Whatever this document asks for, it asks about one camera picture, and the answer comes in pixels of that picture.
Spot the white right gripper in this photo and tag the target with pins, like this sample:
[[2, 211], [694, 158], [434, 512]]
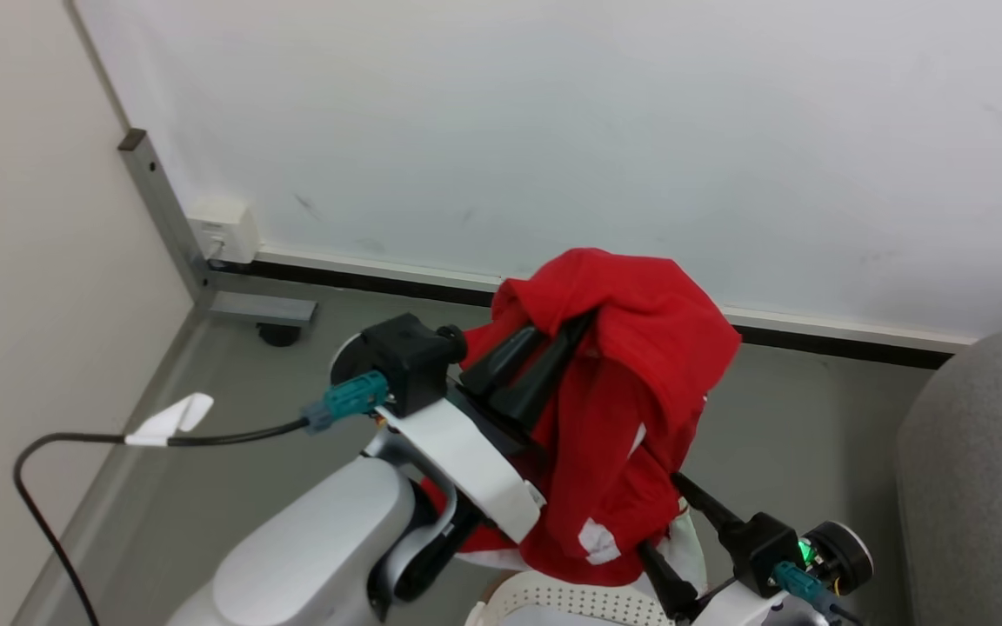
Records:
[[740, 609]]

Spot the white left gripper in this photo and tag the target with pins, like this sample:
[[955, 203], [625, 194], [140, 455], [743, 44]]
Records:
[[466, 452]]

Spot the red garment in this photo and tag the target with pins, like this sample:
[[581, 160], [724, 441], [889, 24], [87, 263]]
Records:
[[631, 348]]

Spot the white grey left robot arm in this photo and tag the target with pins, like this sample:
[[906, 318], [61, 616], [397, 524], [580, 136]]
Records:
[[318, 548]]

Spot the white perforated laundry basket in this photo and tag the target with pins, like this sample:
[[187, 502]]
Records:
[[571, 602]]

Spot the grey metal partition foot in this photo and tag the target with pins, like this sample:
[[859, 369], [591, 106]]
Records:
[[172, 228]]

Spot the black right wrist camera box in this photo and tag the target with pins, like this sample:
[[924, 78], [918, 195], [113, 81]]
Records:
[[762, 546]]

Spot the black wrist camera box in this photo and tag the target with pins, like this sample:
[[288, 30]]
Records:
[[410, 356], [762, 546]]

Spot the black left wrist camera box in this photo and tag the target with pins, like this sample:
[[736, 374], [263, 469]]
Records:
[[410, 356]]

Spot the black white wall baseboard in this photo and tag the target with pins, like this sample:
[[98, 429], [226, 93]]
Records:
[[814, 335]]

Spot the black frame foot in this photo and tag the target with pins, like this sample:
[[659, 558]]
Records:
[[278, 334]]

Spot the white wall socket box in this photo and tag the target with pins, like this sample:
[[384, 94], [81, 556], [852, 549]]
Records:
[[227, 230]]

